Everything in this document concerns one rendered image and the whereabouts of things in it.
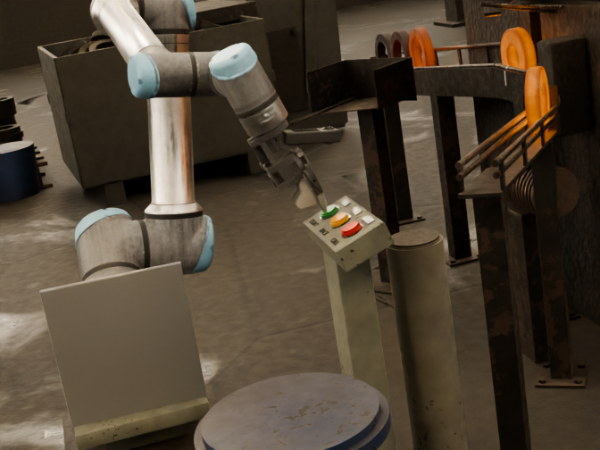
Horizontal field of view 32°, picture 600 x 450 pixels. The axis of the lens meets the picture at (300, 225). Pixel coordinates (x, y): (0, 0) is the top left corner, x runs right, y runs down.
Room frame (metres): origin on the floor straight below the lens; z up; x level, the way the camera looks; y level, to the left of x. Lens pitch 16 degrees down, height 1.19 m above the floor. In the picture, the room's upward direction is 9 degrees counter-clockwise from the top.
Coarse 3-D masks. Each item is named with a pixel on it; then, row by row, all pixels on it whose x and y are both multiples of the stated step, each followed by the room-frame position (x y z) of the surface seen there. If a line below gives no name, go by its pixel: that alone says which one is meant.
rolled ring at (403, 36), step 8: (400, 32) 3.66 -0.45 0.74; (392, 40) 3.73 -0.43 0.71; (400, 40) 3.65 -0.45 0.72; (408, 40) 3.62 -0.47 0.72; (392, 48) 3.74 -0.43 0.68; (400, 48) 3.74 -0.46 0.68; (408, 48) 3.60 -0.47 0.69; (392, 56) 3.75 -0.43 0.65; (400, 56) 3.75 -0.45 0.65; (408, 56) 3.60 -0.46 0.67
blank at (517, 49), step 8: (504, 32) 2.83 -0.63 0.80; (512, 32) 2.78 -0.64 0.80; (520, 32) 2.77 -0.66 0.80; (504, 40) 2.84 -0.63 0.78; (512, 40) 2.79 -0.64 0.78; (520, 40) 2.75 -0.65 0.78; (528, 40) 2.75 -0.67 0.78; (504, 48) 2.84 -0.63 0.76; (512, 48) 2.83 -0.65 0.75; (520, 48) 2.75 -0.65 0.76; (528, 48) 2.73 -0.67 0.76; (504, 56) 2.85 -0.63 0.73; (512, 56) 2.83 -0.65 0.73; (520, 56) 2.76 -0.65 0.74; (528, 56) 2.73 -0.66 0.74; (536, 56) 2.73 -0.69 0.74; (504, 64) 2.85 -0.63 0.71; (512, 64) 2.82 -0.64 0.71; (520, 64) 2.76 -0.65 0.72; (528, 64) 2.73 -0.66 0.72; (536, 64) 2.73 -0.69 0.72
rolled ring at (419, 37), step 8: (416, 32) 3.48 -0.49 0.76; (424, 32) 3.46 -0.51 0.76; (416, 40) 3.55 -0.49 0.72; (424, 40) 3.44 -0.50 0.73; (416, 48) 3.57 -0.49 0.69; (424, 48) 3.42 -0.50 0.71; (432, 48) 3.43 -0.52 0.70; (416, 56) 3.57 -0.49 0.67; (424, 56) 3.43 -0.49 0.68; (432, 56) 3.42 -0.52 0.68; (416, 64) 3.55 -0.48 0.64; (424, 64) 3.44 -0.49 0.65; (432, 64) 3.42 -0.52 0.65
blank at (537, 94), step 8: (528, 72) 2.31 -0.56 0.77; (536, 72) 2.30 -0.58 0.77; (544, 72) 2.35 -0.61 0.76; (528, 80) 2.29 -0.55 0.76; (536, 80) 2.29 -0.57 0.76; (544, 80) 2.34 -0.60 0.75; (528, 88) 2.28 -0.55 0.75; (536, 88) 2.27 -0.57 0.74; (544, 88) 2.36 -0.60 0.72; (528, 96) 2.27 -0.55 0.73; (536, 96) 2.27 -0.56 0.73; (544, 96) 2.36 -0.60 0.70; (528, 104) 2.27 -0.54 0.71; (536, 104) 2.26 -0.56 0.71; (544, 104) 2.36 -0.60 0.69; (528, 112) 2.27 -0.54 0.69; (536, 112) 2.27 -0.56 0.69; (544, 112) 2.31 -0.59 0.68; (528, 120) 2.28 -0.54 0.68; (536, 120) 2.27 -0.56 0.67
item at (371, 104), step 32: (352, 64) 3.36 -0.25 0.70; (384, 64) 3.28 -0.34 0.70; (320, 96) 3.27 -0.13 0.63; (352, 96) 3.38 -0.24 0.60; (384, 96) 3.09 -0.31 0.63; (416, 96) 3.21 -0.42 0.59; (384, 128) 3.20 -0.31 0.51; (384, 160) 3.19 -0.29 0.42; (384, 192) 3.17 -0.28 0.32; (384, 256) 3.19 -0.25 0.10; (384, 288) 3.14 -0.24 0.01
